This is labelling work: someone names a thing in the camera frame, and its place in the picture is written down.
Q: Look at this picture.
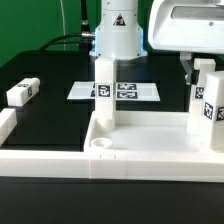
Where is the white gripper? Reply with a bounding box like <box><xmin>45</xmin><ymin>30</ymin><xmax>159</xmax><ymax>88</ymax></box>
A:
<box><xmin>148</xmin><ymin>0</ymin><xmax>224</xmax><ymax>85</ymax></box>

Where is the white desk top tray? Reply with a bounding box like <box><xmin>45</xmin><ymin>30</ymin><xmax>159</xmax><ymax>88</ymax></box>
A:
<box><xmin>84</xmin><ymin>111</ymin><xmax>224</xmax><ymax>153</ymax></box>

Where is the fiducial marker sheet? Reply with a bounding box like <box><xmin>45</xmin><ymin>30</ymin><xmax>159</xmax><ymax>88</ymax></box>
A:
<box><xmin>67</xmin><ymin>81</ymin><xmax>160</xmax><ymax>102</ymax></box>

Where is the white front fence bar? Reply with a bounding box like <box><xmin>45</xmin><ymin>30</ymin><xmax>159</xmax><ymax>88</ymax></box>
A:
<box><xmin>0</xmin><ymin>150</ymin><xmax>224</xmax><ymax>183</ymax></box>

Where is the white left fence block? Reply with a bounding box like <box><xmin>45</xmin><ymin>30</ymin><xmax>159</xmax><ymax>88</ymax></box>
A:
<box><xmin>0</xmin><ymin>108</ymin><xmax>17</xmax><ymax>147</ymax></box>

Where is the black cable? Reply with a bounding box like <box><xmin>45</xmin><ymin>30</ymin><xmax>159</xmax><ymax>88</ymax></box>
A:
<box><xmin>39</xmin><ymin>0</ymin><xmax>98</xmax><ymax>52</ymax></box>

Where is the white thin cable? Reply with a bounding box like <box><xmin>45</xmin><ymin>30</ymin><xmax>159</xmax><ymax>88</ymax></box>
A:
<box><xmin>59</xmin><ymin>0</ymin><xmax>67</xmax><ymax>52</ymax></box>

